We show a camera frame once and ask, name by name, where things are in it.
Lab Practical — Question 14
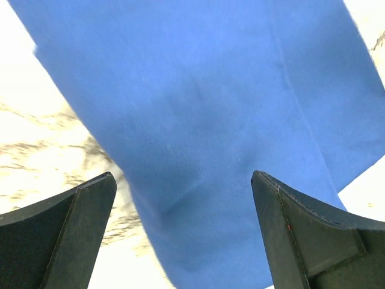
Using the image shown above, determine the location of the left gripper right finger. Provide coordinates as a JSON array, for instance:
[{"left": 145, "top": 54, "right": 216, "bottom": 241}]
[{"left": 251, "top": 171, "right": 384, "bottom": 289}]

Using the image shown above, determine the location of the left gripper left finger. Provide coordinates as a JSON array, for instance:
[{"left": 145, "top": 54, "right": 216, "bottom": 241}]
[{"left": 1, "top": 172, "right": 117, "bottom": 289}]

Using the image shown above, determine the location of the blue surgical drape cloth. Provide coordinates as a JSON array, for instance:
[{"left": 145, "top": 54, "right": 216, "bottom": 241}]
[{"left": 10, "top": 1, "right": 384, "bottom": 288}]

